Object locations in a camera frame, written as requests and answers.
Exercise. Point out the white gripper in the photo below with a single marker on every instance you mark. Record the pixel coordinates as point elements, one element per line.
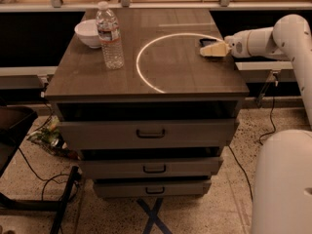
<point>238,45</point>

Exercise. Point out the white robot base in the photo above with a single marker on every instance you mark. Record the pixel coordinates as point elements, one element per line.
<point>282,195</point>

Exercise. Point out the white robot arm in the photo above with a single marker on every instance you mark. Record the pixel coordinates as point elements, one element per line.
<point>289,38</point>

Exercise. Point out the clear plastic water bottle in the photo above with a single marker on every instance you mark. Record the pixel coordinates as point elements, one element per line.
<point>109,36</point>

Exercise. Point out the top grey drawer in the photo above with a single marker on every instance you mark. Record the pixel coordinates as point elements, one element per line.
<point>147,134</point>

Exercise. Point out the grey drawer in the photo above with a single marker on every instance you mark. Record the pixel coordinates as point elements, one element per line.
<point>142,168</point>
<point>147,134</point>
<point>152,189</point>

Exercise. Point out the grey three-drawer cabinet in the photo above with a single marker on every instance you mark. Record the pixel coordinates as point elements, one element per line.
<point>164,78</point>

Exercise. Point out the white ceramic bowl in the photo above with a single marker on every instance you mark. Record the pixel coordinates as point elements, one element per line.
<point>87,33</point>

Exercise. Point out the middle grey drawer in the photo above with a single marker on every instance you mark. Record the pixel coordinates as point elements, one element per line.
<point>142,168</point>

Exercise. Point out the bottom grey drawer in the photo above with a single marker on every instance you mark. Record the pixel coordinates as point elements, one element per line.
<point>152,189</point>

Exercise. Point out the blue tape cross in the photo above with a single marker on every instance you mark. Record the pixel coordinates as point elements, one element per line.
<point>153,218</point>

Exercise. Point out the snack bags pile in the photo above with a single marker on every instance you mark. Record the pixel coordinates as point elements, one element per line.
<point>49,138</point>

